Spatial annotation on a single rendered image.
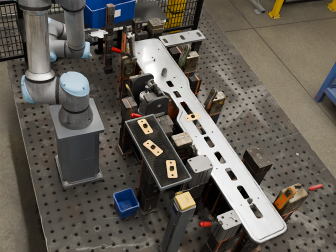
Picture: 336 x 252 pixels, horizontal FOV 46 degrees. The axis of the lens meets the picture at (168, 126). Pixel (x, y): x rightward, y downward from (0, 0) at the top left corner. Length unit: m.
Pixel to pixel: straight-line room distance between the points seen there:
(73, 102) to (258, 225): 0.93
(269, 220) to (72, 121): 0.94
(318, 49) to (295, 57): 0.36
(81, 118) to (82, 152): 0.20
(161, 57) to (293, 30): 2.78
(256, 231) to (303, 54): 3.08
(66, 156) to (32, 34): 0.61
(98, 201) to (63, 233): 0.23
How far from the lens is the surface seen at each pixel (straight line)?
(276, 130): 2.57
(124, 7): 2.50
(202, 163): 1.72
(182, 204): 1.53
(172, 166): 1.61
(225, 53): 3.01
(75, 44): 1.78
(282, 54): 4.46
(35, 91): 1.68
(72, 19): 1.64
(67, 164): 1.96
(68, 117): 1.77
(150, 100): 1.82
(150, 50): 2.39
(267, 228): 1.77
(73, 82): 1.67
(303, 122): 3.78
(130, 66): 2.23
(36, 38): 1.60
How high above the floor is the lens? 2.46
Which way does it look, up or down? 48 degrees down
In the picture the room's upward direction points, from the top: 12 degrees clockwise
